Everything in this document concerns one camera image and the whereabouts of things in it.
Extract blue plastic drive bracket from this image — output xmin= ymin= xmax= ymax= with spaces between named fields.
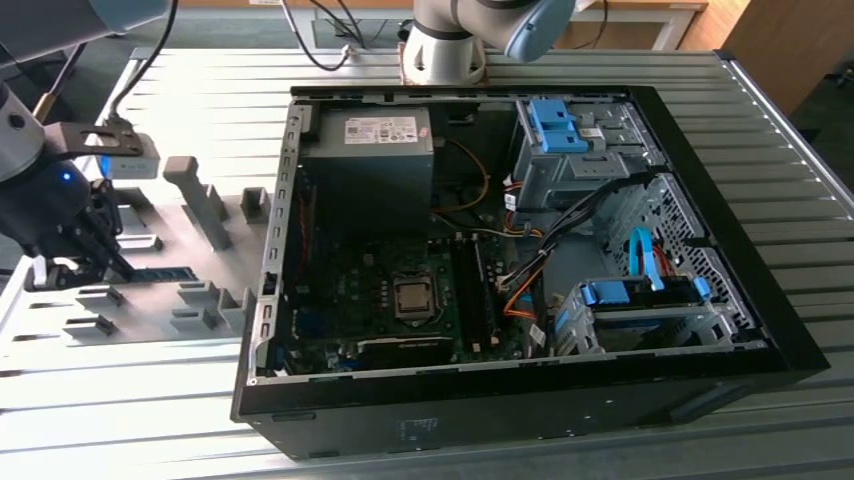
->
xmin=525 ymin=98 xmax=592 ymax=154

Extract black graphics card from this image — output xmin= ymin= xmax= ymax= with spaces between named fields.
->
xmin=352 ymin=334 xmax=455 ymax=369

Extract black open PC case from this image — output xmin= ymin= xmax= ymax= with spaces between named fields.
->
xmin=229 ymin=84 xmax=832 ymax=461

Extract grey metal disk bay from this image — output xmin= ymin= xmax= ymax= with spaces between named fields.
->
xmin=549 ymin=299 xmax=742 ymax=356

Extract orange wires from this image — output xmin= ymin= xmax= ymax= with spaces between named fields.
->
xmin=500 ymin=272 xmax=540 ymax=320

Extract blue RAM stick white label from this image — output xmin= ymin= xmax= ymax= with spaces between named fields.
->
xmin=126 ymin=266 xmax=200 ymax=284

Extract grey power supply unit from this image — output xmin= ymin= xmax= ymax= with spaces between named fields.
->
xmin=299 ymin=104 xmax=439 ymax=221

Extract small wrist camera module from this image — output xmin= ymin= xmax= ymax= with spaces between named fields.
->
xmin=24 ymin=255 xmax=76 ymax=292

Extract CPU with silver top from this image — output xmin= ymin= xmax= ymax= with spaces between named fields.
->
xmin=396 ymin=282 xmax=435 ymax=311

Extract grey parts rack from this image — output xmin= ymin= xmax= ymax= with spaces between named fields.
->
xmin=58 ymin=155 xmax=273 ymax=347

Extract hard disk in blue carrier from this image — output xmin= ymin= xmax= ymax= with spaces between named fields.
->
xmin=576 ymin=276 xmax=712 ymax=309

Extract blue flat wire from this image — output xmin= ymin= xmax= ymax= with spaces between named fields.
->
xmin=625 ymin=227 xmax=668 ymax=294

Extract yellow looped wire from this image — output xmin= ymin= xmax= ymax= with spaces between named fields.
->
xmin=432 ymin=139 xmax=492 ymax=224

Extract grey metal drive cage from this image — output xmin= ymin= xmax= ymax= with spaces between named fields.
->
xmin=512 ymin=97 xmax=668 ymax=211

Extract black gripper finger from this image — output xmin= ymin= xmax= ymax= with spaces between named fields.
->
xmin=45 ymin=222 xmax=112 ymax=287
xmin=85 ymin=179 xmax=140 ymax=284

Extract white camera with black bracket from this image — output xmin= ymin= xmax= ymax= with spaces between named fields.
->
xmin=42 ymin=121 xmax=162 ymax=181

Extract green motherboard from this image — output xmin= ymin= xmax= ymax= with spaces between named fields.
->
xmin=279 ymin=234 xmax=535 ymax=374

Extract brown wooden cabinet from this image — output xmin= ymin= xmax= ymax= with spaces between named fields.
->
xmin=679 ymin=0 xmax=854 ymax=116

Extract white framed wooden desk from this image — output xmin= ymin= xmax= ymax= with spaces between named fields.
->
xmin=285 ymin=0 xmax=708 ymax=51

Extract black cable bundle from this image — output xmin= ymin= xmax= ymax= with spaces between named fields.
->
xmin=532 ymin=172 xmax=659 ymax=256

